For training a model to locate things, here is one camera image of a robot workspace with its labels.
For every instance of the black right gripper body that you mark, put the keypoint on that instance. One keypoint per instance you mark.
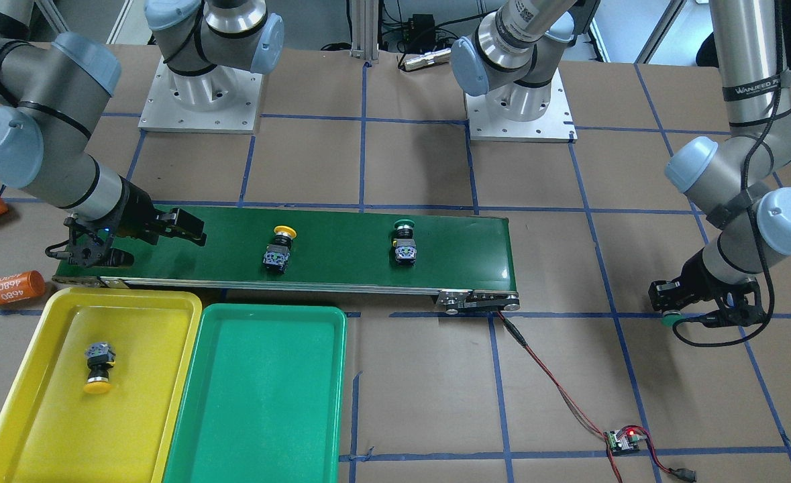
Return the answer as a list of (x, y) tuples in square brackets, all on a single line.
[(139, 213)]

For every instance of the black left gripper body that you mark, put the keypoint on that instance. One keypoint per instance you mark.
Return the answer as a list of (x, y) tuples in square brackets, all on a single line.
[(695, 274)]

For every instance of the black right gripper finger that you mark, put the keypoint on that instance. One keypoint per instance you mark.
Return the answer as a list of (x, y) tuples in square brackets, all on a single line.
[(180, 223)]

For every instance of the orange cylinder with 4680 print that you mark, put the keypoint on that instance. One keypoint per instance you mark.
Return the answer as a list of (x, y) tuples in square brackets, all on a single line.
[(21, 286)]

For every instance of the yellow mushroom push button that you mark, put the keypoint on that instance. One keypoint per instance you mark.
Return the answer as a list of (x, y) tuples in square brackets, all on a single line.
[(100, 359)]

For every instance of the green red push button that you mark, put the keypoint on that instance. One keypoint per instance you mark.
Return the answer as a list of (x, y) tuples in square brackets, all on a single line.
[(404, 248)]

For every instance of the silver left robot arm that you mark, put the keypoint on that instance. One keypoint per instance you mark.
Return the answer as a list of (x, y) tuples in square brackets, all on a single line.
[(516, 48)]

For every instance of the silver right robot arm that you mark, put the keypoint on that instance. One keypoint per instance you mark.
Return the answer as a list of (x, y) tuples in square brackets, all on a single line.
[(51, 100)]

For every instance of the small motor controller board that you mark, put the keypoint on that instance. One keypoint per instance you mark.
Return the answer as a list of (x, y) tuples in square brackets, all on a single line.
[(626, 440)]

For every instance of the yellow plastic tray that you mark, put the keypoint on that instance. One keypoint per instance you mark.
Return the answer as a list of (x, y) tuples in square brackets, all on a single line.
[(52, 431)]

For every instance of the green plastic tray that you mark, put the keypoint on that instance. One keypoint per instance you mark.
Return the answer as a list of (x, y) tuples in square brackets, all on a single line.
[(262, 401)]

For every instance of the green conveyor belt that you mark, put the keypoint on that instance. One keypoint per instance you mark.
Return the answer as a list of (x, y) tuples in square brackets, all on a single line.
[(464, 263)]

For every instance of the black electronics box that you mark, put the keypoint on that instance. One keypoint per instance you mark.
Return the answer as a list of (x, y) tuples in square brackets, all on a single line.
[(420, 29)]

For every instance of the silver cylindrical connector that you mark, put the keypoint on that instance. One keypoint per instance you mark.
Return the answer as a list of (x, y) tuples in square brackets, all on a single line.
[(426, 60)]

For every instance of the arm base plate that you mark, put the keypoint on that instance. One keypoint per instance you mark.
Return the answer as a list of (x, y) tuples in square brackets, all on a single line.
[(225, 100), (514, 113)]

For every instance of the aluminium frame post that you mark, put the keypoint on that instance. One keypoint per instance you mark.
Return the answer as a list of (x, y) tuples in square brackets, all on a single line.
[(364, 30)]

